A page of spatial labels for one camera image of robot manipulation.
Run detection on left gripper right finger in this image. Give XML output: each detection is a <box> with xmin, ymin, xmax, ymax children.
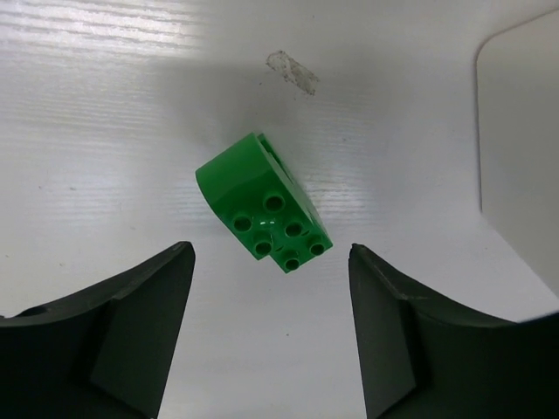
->
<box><xmin>349</xmin><ymin>244</ymin><xmax>558</xmax><ymax>418</ymax></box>

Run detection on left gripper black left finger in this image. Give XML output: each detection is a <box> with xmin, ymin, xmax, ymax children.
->
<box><xmin>1</xmin><ymin>241</ymin><xmax>196</xmax><ymax>418</ymax></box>

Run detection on dark green lego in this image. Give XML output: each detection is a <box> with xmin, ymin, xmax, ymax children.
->
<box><xmin>195</xmin><ymin>133</ymin><xmax>333</xmax><ymax>273</ymax></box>

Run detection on white divided plastic bin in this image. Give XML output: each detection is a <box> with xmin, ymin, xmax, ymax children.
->
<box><xmin>473</xmin><ymin>8</ymin><xmax>558</xmax><ymax>320</ymax></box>

